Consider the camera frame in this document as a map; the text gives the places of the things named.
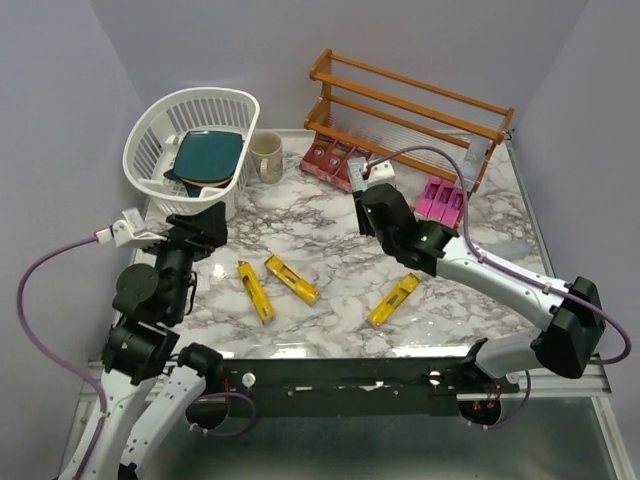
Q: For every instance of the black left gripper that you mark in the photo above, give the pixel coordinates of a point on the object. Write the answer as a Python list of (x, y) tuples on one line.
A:
[(211, 224)]

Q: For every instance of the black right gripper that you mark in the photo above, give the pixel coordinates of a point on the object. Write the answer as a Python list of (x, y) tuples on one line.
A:
[(362, 216)]

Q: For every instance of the pink Curaprox box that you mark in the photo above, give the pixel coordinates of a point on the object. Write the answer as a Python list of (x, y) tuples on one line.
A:
[(439, 193), (428, 196), (452, 199)]

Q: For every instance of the red Muesrgtei toothpaste box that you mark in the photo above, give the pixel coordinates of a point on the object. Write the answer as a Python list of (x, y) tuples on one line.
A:
[(342, 178)]

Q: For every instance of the red 3D toothpaste box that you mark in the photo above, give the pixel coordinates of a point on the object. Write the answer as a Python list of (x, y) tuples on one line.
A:
[(335, 154)]

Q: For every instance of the yellow Curaprox box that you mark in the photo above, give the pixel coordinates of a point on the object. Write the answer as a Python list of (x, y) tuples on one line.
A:
[(256, 292), (394, 299), (299, 286)]

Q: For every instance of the silver toothpaste box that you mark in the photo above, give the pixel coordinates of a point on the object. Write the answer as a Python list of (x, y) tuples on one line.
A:
[(511, 250), (356, 170), (474, 160)]

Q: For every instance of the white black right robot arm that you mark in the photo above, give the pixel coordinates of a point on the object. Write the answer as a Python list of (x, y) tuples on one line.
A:
[(443, 318)]

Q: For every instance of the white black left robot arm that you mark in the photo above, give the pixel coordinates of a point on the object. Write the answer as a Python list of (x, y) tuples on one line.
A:
[(150, 299)]

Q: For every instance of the orange wooden shelf rack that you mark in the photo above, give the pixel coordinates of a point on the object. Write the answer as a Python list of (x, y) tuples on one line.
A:
[(428, 127)]

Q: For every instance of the teal square plate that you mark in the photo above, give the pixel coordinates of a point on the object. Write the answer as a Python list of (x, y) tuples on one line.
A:
[(207, 156)]

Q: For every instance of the white plastic dish basket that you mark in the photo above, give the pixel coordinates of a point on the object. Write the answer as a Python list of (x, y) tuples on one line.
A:
[(152, 145)]

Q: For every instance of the beige ceramic mug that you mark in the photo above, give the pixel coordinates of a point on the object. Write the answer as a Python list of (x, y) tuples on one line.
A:
[(266, 149)]

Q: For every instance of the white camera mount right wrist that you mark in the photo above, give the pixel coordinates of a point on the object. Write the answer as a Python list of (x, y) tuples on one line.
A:
[(381, 173)]

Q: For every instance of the white camera mount wrist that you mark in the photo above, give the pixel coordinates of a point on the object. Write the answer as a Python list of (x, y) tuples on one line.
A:
[(129, 231), (381, 173)]

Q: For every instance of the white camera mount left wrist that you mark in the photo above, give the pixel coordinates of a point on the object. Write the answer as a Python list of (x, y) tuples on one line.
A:
[(129, 231)]

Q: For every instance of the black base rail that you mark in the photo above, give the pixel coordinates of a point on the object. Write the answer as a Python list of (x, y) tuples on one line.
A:
[(276, 388)]

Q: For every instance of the aluminium frame rail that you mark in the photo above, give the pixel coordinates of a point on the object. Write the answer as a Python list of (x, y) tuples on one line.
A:
[(593, 386)]

